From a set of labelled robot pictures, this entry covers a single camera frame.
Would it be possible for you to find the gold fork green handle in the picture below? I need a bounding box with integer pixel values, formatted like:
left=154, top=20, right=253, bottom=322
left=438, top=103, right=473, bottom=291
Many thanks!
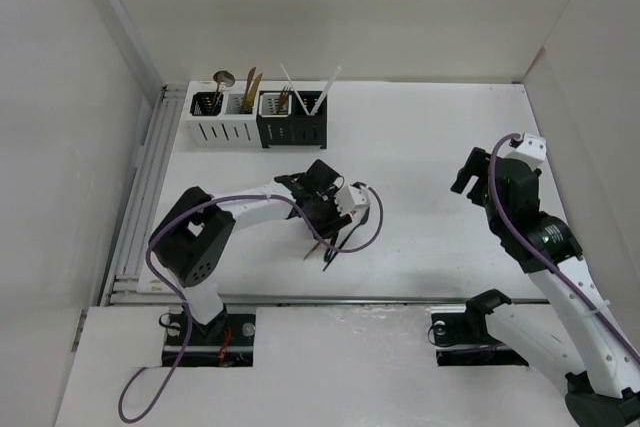
left=323, top=236, right=340, bottom=269

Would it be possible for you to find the small copper fork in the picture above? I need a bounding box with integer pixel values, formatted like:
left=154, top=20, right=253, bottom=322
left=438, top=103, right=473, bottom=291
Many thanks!
left=277, top=86, right=291, bottom=112

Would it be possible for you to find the gold knife green handle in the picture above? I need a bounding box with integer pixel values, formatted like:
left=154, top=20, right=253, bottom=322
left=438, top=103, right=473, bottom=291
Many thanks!
left=244, top=73, right=263, bottom=113
left=240, top=66, right=256, bottom=114

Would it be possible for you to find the copper spoon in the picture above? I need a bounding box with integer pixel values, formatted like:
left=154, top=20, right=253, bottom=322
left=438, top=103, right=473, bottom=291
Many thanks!
left=212, top=70, right=225, bottom=115

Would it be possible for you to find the black fork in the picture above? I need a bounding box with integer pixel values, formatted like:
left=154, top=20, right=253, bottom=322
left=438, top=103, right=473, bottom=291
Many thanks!
left=322, top=223, right=362, bottom=272

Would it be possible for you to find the copper chopstick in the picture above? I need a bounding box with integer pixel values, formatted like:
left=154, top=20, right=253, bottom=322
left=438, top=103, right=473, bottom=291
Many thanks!
left=280, top=63, right=311, bottom=116

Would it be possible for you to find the silver spoon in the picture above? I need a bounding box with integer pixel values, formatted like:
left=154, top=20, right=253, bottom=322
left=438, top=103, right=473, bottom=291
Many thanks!
left=219, top=70, right=236, bottom=88

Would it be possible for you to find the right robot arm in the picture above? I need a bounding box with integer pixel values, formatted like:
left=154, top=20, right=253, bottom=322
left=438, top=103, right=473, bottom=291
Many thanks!
left=451, top=148, right=639, bottom=426

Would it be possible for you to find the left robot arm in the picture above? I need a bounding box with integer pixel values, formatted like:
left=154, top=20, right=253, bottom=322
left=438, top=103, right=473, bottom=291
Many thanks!
left=147, top=160, right=371, bottom=344

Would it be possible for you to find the black slotted utensil container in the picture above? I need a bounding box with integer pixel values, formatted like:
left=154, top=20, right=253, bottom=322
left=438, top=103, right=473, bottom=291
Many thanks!
left=256, top=90, right=328, bottom=149

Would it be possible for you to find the white insert in black container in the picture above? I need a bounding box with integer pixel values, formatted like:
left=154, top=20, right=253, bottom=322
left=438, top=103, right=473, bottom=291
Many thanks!
left=258, top=92, right=291, bottom=118

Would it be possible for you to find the white slotted utensil container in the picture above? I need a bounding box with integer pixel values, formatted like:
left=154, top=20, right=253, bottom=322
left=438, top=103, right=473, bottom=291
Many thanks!
left=185, top=92, right=261, bottom=149

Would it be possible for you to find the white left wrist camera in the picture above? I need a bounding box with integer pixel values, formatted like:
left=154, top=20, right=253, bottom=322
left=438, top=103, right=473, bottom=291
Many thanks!
left=334, top=185, right=371, bottom=223

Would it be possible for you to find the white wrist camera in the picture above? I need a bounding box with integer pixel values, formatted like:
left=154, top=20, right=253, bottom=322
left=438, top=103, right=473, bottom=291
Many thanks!
left=506, top=133, right=547, bottom=170
left=334, top=185, right=371, bottom=223

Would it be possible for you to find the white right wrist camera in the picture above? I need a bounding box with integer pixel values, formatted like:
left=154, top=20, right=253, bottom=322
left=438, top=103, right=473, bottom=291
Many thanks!
left=506, top=133, right=547, bottom=170

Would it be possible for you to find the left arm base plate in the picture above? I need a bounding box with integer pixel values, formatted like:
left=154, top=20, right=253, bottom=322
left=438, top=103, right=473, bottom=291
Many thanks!
left=158, top=311, right=256, bottom=368

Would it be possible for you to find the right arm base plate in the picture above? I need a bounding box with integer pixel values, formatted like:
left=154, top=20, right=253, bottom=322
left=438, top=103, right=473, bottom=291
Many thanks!
left=428, top=313, right=529, bottom=367

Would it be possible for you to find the aluminium frame rail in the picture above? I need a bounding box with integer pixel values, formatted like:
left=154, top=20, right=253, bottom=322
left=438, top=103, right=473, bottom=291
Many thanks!
left=95, top=84, right=187, bottom=307

